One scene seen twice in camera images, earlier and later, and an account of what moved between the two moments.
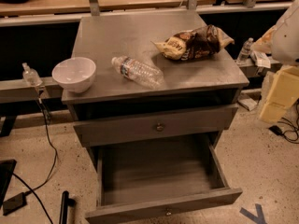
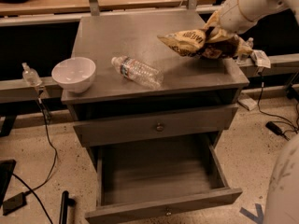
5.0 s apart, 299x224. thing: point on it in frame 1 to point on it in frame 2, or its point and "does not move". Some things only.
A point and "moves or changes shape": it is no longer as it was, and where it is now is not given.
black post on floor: (66, 202) does not move
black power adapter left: (15, 203) does not move
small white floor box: (247, 103) does not move
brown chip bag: (200, 42) moves or changes shape
